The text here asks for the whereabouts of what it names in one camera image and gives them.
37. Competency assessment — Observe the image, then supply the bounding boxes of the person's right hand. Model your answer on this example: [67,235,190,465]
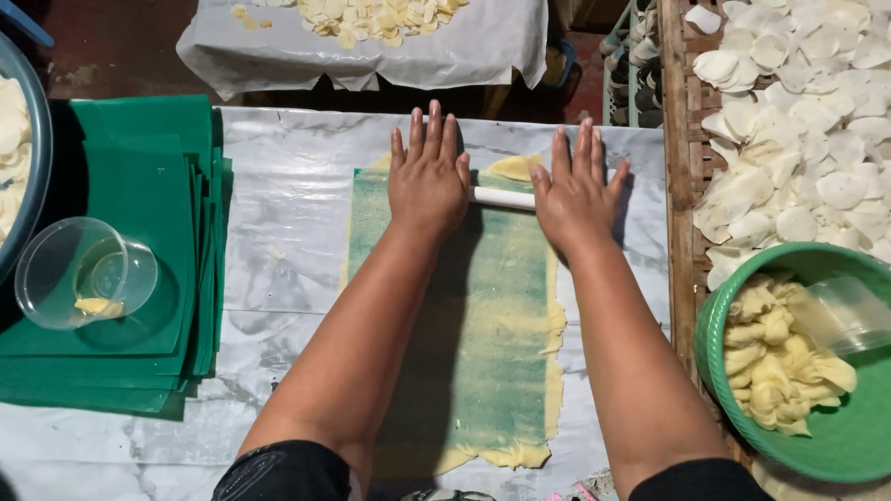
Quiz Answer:
[529,117,631,256]

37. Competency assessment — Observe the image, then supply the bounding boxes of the person's left hand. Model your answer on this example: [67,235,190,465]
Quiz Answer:
[387,99,472,236]

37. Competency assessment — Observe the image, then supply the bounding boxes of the white rolling pin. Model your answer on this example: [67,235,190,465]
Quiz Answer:
[468,185,538,212]

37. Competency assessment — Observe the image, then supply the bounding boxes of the bamboo drying rack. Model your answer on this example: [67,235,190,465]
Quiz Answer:
[657,0,891,501]

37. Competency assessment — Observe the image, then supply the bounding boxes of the green plastic sheet over dough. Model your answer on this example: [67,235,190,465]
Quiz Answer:
[346,167,551,453]

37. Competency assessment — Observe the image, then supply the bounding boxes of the white plastic sheet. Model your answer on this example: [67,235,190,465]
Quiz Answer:
[175,0,549,102]

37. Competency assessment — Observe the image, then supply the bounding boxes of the rack of shoes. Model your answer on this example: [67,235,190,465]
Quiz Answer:
[599,0,665,130]

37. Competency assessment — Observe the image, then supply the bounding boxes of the clear plastic table cover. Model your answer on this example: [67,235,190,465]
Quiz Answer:
[0,106,672,501]

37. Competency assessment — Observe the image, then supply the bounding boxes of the pile of yellow dough discs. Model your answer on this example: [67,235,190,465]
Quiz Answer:
[231,0,471,51]

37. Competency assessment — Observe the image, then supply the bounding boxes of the flattened yellow dough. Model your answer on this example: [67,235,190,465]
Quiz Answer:
[339,153,568,481]

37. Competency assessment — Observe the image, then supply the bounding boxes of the spread of white round crackers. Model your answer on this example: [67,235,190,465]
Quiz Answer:
[684,0,891,292]

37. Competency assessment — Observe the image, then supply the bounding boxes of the heap of yellow dough pieces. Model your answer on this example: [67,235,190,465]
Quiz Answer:
[721,273,859,438]

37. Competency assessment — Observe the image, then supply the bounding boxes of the clear plastic container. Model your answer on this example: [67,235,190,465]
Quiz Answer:
[785,276,891,357]

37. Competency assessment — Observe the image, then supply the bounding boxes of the stack of green plastic sheets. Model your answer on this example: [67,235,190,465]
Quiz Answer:
[0,95,234,418]

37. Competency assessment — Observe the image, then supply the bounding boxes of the person's black sleeves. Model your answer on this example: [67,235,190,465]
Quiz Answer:
[211,440,775,501]

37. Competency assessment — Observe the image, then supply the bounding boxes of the green plastic basin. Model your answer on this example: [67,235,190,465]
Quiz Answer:
[693,241,891,485]

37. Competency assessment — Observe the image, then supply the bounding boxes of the clear plastic cup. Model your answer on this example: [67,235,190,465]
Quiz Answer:
[14,216,160,331]

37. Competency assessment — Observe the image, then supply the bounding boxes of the grey metal basin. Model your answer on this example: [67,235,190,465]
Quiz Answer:
[0,31,55,286]

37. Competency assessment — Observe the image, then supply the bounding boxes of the dough discs in grey basin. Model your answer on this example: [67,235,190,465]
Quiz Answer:
[0,75,33,244]

